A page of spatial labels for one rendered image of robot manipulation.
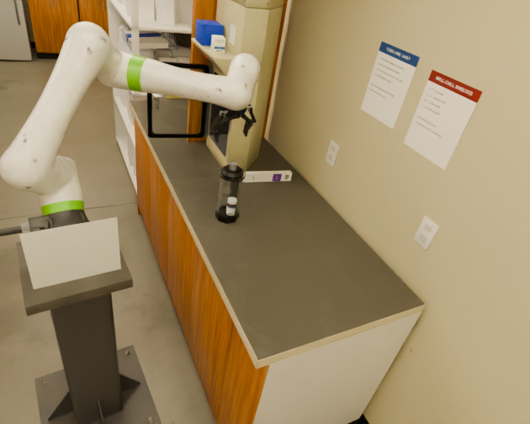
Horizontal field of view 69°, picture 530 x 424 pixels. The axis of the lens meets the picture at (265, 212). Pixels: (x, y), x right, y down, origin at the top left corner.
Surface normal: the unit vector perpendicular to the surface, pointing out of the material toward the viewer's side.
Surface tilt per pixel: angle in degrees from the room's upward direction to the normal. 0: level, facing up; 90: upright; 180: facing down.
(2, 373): 0
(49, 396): 0
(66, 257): 90
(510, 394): 90
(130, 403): 0
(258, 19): 90
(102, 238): 90
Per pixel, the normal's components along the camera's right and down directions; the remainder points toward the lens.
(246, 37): 0.43, 0.58
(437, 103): -0.89, 0.14
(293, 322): 0.16, -0.81
